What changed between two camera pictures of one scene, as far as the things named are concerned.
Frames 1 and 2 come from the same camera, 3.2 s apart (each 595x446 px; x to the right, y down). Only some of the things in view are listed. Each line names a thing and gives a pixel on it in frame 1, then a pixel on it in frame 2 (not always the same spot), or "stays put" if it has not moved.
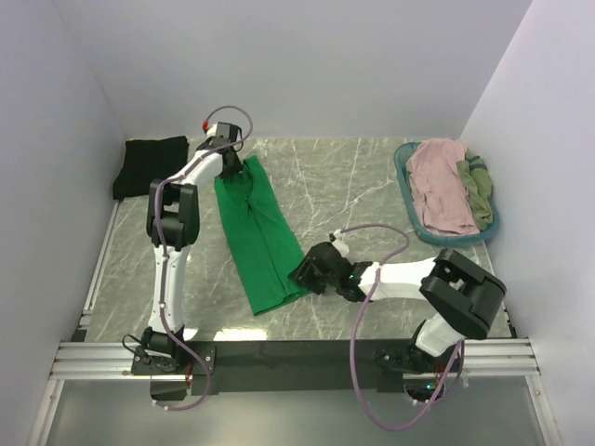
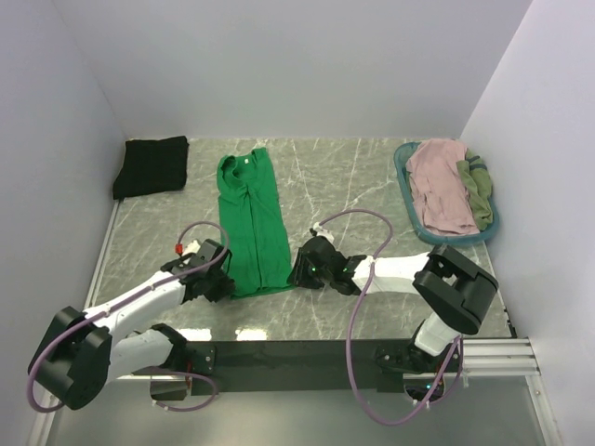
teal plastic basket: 402,155 stays put
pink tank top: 441,190 stays put
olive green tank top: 478,182 stays put
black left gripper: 236,168 → 226,284
